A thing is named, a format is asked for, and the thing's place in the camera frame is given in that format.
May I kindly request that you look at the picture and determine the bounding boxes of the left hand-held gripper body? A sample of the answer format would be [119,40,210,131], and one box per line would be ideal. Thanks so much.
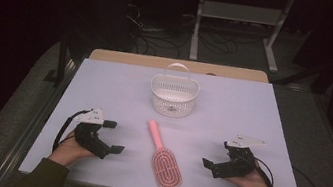
[68,104,118,161]

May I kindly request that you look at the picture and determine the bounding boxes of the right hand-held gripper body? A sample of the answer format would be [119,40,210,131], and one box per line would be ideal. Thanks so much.
[210,130,269,186]

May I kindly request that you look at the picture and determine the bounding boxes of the pink hairbrush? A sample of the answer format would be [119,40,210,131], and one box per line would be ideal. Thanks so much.
[138,119,191,187]

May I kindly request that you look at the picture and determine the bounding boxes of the white plastic basket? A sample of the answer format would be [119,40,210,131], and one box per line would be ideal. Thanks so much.
[145,58,204,122]

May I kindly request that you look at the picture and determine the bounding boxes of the person's left hand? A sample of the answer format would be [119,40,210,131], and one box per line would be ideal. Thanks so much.
[47,127,99,173]

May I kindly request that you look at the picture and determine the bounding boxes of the person's right hand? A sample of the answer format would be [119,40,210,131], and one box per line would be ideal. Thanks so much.
[226,156,277,187]

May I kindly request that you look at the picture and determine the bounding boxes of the white board sheet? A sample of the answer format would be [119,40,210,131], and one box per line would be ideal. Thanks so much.
[17,46,325,187]

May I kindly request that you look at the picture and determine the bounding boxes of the wooden table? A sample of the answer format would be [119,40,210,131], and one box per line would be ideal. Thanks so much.
[88,43,271,88]

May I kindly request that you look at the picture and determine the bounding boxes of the black floor cables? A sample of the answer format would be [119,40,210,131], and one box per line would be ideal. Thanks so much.
[120,1,268,74]

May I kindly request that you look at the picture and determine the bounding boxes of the white metal desk frame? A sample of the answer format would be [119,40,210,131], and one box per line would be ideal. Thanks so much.
[187,0,296,75]

